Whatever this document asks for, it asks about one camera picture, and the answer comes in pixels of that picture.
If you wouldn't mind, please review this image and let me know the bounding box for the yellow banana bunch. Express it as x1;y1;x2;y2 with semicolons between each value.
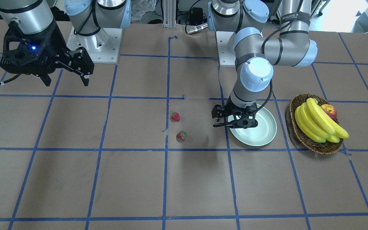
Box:
295;98;349;143

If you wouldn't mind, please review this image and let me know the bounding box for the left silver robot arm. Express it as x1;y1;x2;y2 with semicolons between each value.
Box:
207;0;318;129

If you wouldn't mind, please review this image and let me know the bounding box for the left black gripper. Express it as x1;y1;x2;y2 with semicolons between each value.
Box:
211;101;258;129

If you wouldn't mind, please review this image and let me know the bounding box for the aluminium frame post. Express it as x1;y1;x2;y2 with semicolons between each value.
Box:
160;0;177;30

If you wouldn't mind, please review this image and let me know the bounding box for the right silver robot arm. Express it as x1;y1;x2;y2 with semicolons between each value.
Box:
0;0;131;86

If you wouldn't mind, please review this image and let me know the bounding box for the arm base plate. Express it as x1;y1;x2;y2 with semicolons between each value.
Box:
67;28;124;64
216;31;236;67

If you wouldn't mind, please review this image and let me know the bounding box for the wicker fruit basket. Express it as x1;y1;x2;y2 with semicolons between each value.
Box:
287;93;344;155

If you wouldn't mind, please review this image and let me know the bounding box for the red apple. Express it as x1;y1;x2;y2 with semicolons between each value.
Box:
320;104;337;120

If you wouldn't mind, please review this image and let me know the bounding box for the light green plate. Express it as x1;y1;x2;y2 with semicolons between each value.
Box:
229;108;277;146

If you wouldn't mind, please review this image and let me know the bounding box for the red strawberry with leaves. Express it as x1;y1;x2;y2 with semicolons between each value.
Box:
176;131;187;141

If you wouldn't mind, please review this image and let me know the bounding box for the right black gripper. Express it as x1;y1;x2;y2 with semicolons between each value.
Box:
0;21;94;87

